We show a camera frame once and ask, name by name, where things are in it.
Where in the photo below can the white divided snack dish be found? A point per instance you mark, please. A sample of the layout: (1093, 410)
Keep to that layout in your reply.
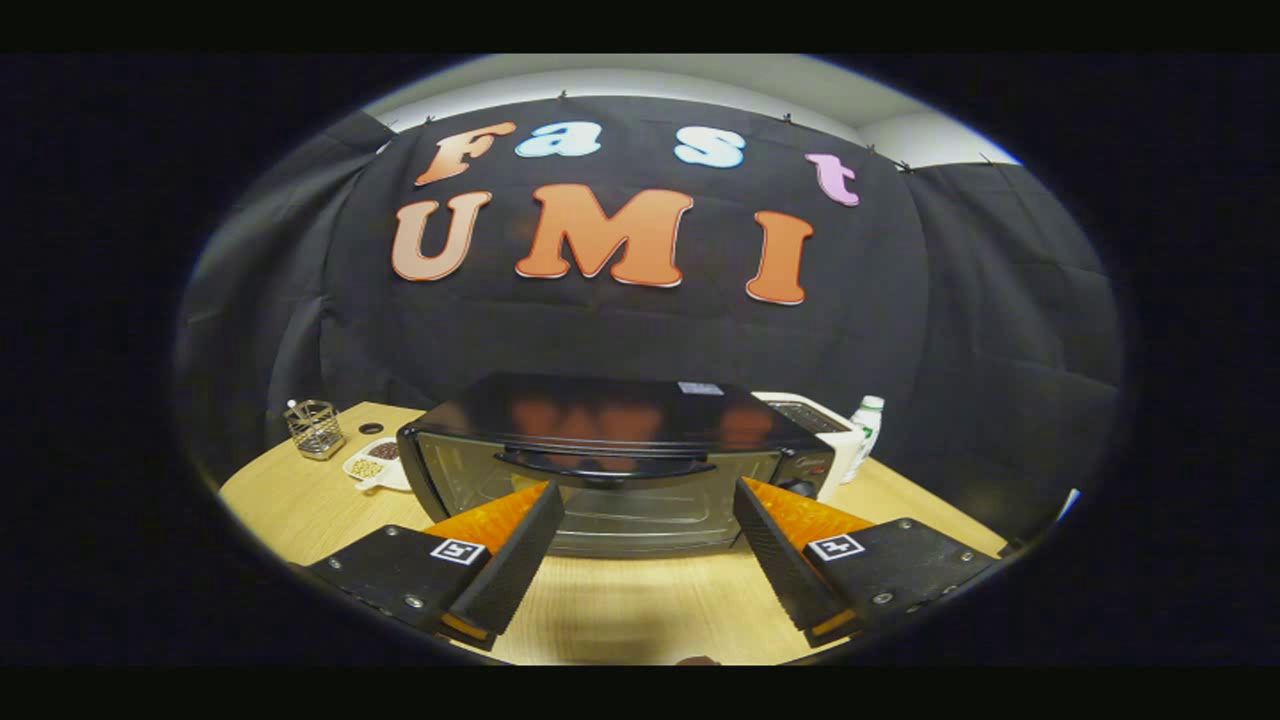
(378, 465)

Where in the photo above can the black toaster oven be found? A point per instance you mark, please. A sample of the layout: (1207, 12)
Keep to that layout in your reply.
(600, 410)

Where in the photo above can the white bread toaster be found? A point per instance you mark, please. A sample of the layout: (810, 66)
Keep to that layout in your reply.
(835, 440)

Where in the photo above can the white bottle with green label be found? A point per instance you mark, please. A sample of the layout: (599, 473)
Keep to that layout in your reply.
(866, 425)

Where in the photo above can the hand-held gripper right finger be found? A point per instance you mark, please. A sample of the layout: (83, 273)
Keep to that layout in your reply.
(785, 570)

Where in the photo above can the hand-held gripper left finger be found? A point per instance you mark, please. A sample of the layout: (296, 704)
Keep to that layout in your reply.
(515, 570)

